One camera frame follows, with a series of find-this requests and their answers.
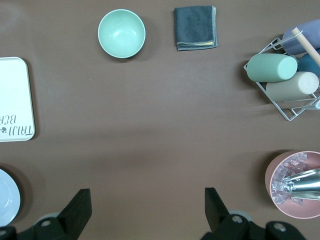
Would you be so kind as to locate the purple plastic cup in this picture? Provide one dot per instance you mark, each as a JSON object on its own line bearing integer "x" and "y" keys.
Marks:
{"x": 310, "y": 32}

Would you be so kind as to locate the beige plastic cup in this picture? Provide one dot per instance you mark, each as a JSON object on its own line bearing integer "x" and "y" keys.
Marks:
{"x": 290, "y": 87}

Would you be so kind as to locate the sage green plastic cup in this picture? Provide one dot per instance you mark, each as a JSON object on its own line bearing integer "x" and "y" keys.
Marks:
{"x": 270, "y": 67}

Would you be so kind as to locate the mint green bowl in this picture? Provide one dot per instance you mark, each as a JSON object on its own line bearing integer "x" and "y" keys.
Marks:
{"x": 121, "y": 33}

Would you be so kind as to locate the pink bowl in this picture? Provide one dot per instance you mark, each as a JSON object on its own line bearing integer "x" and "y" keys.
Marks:
{"x": 300, "y": 210}

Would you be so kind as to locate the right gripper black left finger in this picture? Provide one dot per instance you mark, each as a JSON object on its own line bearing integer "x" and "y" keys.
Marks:
{"x": 75, "y": 215}

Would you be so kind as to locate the white round plate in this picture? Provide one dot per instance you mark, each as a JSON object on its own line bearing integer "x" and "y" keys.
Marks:
{"x": 7, "y": 200}

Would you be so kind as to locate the brown table mat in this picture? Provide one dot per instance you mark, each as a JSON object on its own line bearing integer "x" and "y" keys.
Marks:
{"x": 160, "y": 120}

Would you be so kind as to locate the dark teal plastic cup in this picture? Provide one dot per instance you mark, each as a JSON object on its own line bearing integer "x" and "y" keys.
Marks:
{"x": 308, "y": 65}

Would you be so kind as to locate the clear ice cubes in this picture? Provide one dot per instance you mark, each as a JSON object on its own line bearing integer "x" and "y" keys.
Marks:
{"x": 292, "y": 165}

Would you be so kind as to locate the cream tray with bear print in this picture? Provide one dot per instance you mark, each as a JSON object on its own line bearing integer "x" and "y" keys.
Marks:
{"x": 15, "y": 95}

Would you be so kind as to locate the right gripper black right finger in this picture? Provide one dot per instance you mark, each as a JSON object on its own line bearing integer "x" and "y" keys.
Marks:
{"x": 217, "y": 215}

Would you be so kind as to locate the grey folded cloth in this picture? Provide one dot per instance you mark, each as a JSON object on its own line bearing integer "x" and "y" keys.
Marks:
{"x": 195, "y": 27}

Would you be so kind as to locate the silver metal scoop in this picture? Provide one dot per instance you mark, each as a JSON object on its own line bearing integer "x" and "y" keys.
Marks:
{"x": 307, "y": 183}

